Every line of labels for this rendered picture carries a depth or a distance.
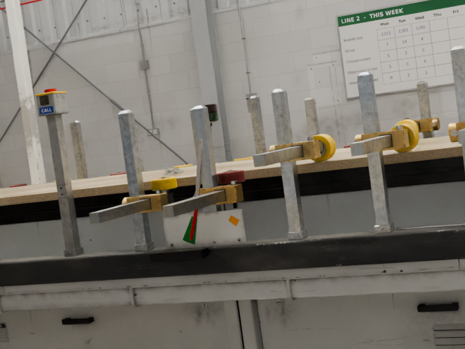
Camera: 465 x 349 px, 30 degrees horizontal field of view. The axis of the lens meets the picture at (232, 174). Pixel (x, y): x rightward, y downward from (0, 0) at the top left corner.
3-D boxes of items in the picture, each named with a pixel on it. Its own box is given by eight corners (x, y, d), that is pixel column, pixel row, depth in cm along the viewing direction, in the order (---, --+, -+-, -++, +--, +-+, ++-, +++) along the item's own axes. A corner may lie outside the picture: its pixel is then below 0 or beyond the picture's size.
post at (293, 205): (304, 258, 243) (281, 88, 240) (293, 260, 244) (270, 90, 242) (308, 256, 246) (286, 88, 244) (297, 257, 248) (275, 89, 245)
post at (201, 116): (224, 268, 253) (202, 104, 251) (213, 269, 255) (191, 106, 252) (229, 266, 256) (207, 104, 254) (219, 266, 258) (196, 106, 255)
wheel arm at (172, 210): (175, 219, 221) (173, 203, 220) (163, 221, 222) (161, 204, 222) (241, 198, 260) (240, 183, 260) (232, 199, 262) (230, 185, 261)
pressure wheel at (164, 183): (184, 211, 271) (179, 174, 270) (160, 215, 268) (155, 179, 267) (175, 210, 278) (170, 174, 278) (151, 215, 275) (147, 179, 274)
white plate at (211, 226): (245, 244, 249) (241, 209, 248) (166, 249, 259) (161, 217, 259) (246, 243, 249) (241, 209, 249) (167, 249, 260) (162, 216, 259)
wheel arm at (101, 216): (100, 226, 234) (98, 210, 234) (90, 227, 236) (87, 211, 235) (174, 204, 274) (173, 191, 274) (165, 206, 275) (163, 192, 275)
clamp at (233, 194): (237, 202, 249) (234, 185, 248) (195, 206, 254) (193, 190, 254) (245, 200, 254) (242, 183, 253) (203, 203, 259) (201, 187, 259)
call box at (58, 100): (57, 115, 269) (52, 91, 269) (38, 118, 272) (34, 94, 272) (69, 115, 276) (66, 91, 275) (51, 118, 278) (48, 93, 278)
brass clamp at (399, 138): (405, 148, 227) (403, 129, 227) (355, 154, 233) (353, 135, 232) (409, 147, 233) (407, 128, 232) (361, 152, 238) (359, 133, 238)
